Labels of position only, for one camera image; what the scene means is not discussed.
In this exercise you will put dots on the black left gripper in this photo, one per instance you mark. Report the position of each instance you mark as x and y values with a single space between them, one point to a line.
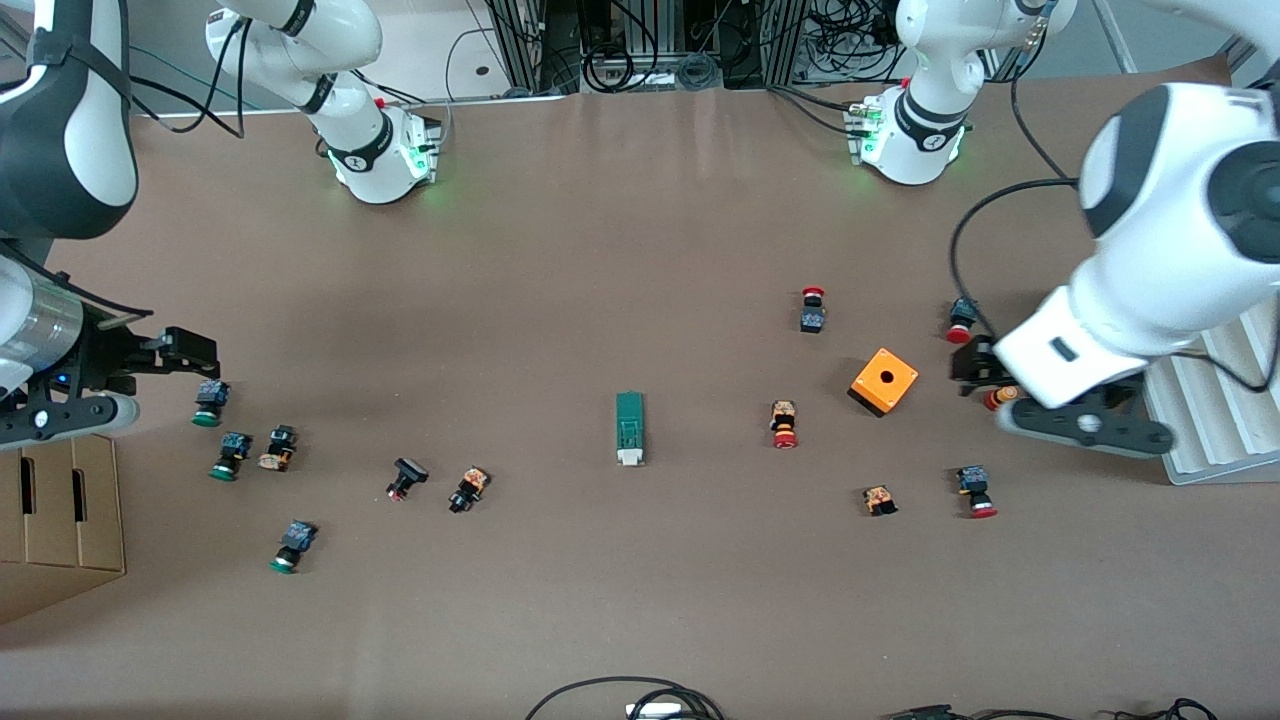
975 366

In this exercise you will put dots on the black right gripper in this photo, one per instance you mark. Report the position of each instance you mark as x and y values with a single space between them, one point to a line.
97 358

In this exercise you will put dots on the green load switch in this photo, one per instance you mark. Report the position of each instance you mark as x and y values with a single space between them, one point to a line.
630 425

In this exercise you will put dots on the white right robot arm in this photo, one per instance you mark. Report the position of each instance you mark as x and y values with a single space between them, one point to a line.
365 130

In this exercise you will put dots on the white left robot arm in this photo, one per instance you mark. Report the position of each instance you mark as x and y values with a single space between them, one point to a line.
930 110

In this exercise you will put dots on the red yellow button head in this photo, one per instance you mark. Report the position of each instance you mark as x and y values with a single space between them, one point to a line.
993 401

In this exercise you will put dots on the red mushroom button blue block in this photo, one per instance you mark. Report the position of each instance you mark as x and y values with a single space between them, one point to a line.
962 318
973 485

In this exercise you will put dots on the green push button blue block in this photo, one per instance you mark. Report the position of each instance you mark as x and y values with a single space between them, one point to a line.
295 542
232 452
210 400

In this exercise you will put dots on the black push button orange block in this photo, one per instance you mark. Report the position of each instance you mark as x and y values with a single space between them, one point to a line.
279 447
470 487

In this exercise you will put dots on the small orange contact block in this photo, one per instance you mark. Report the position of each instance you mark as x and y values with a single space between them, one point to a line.
879 500

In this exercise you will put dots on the red push button black block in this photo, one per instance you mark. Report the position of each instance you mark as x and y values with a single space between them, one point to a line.
812 318

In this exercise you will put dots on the red mushroom button orange block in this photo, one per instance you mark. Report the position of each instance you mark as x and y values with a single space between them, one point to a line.
784 420

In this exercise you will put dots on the brown cardboard box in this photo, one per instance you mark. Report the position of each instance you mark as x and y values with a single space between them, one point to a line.
60 520

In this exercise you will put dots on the black square push button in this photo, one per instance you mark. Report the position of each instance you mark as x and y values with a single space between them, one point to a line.
408 472

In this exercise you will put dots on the white ridged tray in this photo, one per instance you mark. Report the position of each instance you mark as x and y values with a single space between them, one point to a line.
1220 440

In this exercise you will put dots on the orange button enclosure box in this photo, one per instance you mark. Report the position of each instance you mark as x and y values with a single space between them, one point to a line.
885 382

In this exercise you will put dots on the aluminium profile frame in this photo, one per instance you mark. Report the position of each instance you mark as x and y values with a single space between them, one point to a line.
515 40
785 40

